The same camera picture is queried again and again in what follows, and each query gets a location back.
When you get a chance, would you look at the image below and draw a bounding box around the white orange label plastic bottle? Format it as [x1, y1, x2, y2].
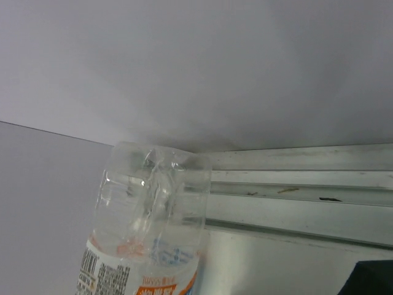
[76, 142, 212, 294]

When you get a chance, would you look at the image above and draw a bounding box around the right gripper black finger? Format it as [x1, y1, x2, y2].
[339, 260, 392, 295]

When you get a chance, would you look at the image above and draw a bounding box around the aluminium frame rail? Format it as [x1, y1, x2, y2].
[207, 144, 392, 247]

